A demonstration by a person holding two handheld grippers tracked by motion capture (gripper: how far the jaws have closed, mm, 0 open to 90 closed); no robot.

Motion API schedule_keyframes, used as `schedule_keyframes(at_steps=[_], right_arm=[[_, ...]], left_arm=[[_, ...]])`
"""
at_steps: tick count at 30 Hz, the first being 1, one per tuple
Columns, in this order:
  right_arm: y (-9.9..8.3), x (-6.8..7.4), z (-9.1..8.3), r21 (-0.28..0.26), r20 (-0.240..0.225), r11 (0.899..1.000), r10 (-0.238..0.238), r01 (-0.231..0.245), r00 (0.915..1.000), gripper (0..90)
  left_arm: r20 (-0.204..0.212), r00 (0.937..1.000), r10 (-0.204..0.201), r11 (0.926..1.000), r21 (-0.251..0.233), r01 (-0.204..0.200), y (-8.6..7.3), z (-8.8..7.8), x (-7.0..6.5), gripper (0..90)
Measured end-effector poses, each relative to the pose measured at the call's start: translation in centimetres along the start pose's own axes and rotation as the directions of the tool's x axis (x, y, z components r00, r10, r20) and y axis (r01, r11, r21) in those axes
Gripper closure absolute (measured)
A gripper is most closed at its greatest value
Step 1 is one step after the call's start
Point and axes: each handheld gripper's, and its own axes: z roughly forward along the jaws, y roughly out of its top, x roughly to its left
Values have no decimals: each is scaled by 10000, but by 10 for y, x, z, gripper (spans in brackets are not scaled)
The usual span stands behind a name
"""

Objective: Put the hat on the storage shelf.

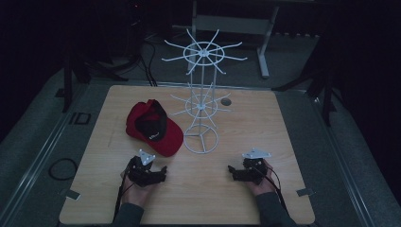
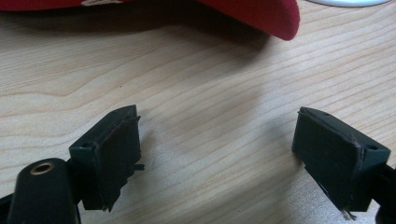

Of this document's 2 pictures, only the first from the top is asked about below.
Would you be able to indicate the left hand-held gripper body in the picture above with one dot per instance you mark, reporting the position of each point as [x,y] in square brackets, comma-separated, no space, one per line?
[142,175]

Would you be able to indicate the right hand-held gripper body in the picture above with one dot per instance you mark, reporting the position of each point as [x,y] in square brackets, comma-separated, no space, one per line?
[252,171]

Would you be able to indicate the red and black baseball cap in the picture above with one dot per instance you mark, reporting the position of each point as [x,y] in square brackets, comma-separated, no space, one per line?
[167,138]

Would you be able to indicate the person's left hand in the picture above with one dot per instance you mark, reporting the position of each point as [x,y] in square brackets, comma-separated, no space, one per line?
[135,194]

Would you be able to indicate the person's right hand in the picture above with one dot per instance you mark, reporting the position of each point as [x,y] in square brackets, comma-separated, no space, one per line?
[266,187]

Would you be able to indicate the grey tape strip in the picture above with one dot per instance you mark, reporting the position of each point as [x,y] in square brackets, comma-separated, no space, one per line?
[71,194]
[305,192]

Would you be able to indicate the round grey table grommet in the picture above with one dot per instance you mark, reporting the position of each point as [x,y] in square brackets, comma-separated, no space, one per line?
[226,101]

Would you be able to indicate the black tripod stand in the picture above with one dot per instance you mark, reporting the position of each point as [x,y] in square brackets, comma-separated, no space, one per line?
[67,78]
[326,91]

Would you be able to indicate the black floor bracket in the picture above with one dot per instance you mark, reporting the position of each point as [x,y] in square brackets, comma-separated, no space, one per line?
[80,118]

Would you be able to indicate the white metal desk frame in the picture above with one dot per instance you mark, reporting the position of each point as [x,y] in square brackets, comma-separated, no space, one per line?
[233,24]

